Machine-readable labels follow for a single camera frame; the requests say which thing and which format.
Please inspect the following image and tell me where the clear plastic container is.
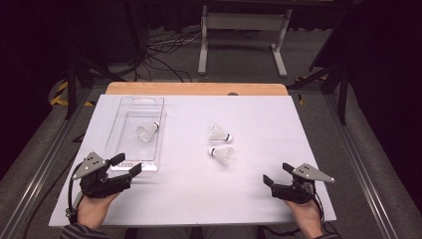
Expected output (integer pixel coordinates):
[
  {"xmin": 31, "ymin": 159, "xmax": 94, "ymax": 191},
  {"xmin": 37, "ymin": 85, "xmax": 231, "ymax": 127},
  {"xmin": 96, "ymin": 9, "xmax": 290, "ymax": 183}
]
[{"xmin": 104, "ymin": 96, "xmax": 167, "ymax": 172}]

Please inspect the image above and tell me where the person's left hand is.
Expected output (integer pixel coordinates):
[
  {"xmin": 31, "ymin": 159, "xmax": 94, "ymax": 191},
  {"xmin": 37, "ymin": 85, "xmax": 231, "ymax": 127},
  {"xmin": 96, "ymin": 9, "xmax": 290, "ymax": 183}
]
[{"xmin": 77, "ymin": 193, "xmax": 120, "ymax": 231}]

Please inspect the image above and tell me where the bundle of floor cables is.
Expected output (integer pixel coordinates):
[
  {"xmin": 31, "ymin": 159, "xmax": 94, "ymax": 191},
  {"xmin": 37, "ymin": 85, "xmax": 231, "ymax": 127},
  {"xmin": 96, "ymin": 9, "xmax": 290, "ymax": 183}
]
[{"xmin": 132, "ymin": 28, "xmax": 203, "ymax": 84}]

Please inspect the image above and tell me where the black vertical post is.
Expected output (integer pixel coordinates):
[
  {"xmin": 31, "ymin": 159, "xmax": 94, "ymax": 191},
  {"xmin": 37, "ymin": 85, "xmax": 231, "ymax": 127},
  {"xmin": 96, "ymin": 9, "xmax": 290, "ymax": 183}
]
[{"xmin": 123, "ymin": 0, "xmax": 148, "ymax": 63}]

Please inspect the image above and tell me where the white feather shuttlecock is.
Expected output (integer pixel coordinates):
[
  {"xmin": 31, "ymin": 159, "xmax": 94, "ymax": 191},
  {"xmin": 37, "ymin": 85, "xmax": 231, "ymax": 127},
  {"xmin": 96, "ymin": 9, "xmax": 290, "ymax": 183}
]
[
  {"xmin": 208, "ymin": 122, "xmax": 234, "ymax": 143},
  {"xmin": 135, "ymin": 120, "xmax": 161, "ymax": 143},
  {"xmin": 207, "ymin": 145, "xmax": 237, "ymax": 167}
]

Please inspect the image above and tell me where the aluminium rail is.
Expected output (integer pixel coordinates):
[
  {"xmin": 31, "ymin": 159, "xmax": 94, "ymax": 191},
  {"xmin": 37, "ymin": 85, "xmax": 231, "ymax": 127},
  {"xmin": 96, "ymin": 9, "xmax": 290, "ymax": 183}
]
[
  {"xmin": 0, "ymin": 89, "xmax": 96, "ymax": 239},
  {"xmin": 322, "ymin": 94, "xmax": 404, "ymax": 239}
]

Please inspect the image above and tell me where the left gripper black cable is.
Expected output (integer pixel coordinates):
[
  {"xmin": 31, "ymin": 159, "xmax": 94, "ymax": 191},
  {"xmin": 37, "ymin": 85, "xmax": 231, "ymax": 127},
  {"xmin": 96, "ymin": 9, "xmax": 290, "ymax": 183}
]
[{"xmin": 65, "ymin": 163, "xmax": 84, "ymax": 223}]

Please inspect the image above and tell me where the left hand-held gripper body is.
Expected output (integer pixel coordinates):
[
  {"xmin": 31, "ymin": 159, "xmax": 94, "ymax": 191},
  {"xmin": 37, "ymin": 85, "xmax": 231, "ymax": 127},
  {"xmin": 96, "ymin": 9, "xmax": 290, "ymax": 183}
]
[{"xmin": 71, "ymin": 151, "xmax": 134, "ymax": 199}]

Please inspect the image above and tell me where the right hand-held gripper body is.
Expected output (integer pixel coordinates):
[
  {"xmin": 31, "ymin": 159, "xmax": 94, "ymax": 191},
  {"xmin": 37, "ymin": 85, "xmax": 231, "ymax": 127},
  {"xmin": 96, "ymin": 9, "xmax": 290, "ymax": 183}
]
[{"xmin": 270, "ymin": 162, "xmax": 336, "ymax": 205}]

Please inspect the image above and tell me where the white metal stand frame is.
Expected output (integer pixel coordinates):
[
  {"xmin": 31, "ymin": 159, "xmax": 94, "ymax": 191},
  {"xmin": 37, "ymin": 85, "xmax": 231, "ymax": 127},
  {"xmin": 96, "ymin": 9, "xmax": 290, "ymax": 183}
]
[{"xmin": 197, "ymin": 4, "xmax": 293, "ymax": 79}]

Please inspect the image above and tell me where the person's right hand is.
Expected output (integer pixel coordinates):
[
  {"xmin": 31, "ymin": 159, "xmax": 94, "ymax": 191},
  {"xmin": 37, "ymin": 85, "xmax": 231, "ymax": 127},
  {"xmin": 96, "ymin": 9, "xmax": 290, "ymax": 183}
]
[{"xmin": 284, "ymin": 198, "xmax": 324, "ymax": 239}]

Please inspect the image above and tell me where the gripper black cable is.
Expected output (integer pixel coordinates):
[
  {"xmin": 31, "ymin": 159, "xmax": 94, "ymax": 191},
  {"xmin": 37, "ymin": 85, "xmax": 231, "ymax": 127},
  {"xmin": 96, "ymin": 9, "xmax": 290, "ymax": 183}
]
[
  {"xmin": 65, "ymin": 163, "xmax": 84, "ymax": 223},
  {"xmin": 262, "ymin": 193, "xmax": 336, "ymax": 238}
]

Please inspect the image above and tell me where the black tripod stand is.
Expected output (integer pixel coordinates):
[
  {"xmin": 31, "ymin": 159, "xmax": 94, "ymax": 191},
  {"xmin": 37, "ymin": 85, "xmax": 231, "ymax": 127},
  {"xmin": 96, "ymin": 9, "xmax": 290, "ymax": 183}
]
[
  {"xmin": 287, "ymin": 13, "xmax": 352, "ymax": 126},
  {"xmin": 64, "ymin": 56, "xmax": 127, "ymax": 120}
]

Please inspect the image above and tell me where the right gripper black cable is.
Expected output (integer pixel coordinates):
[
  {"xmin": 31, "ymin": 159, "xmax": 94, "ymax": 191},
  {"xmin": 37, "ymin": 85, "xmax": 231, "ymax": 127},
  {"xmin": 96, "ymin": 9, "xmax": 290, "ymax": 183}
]
[{"xmin": 262, "ymin": 193, "xmax": 336, "ymax": 238}]

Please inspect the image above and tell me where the white board sheet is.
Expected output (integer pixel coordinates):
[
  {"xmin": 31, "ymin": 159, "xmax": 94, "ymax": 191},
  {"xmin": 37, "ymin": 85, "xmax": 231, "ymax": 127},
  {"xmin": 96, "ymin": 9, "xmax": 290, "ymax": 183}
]
[{"xmin": 49, "ymin": 94, "xmax": 337, "ymax": 227}]

